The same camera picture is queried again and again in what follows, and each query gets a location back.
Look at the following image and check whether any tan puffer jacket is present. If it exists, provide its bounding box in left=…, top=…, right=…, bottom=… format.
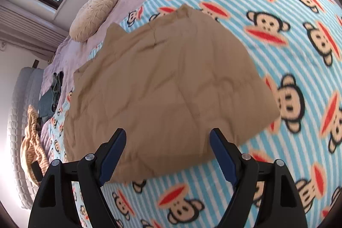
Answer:
left=64, top=5, right=279, bottom=182

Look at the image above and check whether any teal folded garment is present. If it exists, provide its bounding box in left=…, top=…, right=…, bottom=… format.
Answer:
left=38, top=71, right=64, bottom=124

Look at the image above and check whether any grey padded headboard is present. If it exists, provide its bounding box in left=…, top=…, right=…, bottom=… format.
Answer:
left=7, top=67, right=43, bottom=209

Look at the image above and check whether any beige striped garment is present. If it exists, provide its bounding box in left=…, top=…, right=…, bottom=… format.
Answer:
left=20, top=105, right=49, bottom=186

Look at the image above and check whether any cream knitted round pillow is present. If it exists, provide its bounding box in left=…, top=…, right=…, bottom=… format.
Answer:
left=69, top=0, right=118, bottom=43

